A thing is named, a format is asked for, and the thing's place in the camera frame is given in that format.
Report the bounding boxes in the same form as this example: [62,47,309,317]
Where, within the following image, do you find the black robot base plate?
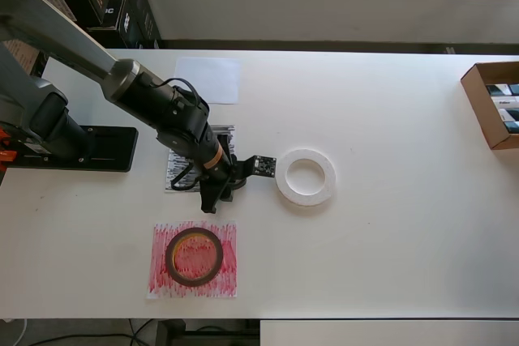
[0,126,139,173]

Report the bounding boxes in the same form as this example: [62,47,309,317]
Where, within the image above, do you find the large white tape roll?
[274,148,337,208]

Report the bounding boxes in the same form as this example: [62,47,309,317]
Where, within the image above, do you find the red scribbled paper sheet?
[146,219,238,300]

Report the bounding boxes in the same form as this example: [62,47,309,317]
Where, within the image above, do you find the black floor cable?
[38,317,163,346]

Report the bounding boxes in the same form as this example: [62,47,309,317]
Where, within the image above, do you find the red tape roll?
[164,227,225,288]

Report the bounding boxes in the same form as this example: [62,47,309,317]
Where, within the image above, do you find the small wrist camera on bracket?
[233,154,279,180]

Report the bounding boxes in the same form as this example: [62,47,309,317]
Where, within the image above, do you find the black table leg frame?
[156,318,260,346]

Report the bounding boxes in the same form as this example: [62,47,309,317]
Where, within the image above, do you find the blank white paper sheet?
[174,57,241,105]

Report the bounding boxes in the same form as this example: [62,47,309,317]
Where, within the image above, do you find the white floor cable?
[0,315,28,346]

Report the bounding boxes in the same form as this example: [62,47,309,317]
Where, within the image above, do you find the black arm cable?
[164,77,202,192]

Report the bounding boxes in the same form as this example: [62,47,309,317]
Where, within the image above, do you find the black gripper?
[199,166,247,215]

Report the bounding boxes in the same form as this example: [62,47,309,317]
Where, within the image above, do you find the small white printed box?
[489,96,519,110]

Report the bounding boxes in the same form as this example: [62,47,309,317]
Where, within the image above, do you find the open brown cardboard tray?
[461,61,519,151]

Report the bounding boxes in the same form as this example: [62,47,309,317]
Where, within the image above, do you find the orange black clamp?
[0,126,19,165]

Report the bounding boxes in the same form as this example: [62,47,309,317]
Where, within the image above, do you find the large brown cardboard box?
[3,37,41,75]

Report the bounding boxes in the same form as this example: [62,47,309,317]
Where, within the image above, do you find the large black printed carton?
[87,0,163,49]

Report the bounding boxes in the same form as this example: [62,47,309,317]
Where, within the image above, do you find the black scribbled paper sheet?
[164,123,237,194]

